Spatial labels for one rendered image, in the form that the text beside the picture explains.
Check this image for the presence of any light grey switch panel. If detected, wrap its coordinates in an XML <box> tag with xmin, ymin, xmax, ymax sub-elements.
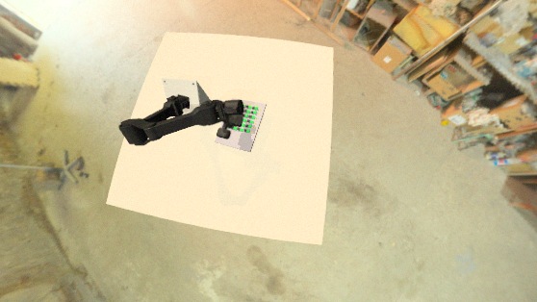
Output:
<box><xmin>215</xmin><ymin>100</ymin><xmax>267</xmax><ymax>152</ymax></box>

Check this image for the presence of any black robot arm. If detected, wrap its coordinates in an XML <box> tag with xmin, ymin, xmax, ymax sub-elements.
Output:
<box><xmin>119</xmin><ymin>94</ymin><xmax>243</xmax><ymax>146</ymax></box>

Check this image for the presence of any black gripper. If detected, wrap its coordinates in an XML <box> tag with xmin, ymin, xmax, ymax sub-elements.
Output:
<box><xmin>216</xmin><ymin>115</ymin><xmax>234</xmax><ymax>139</ymax></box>

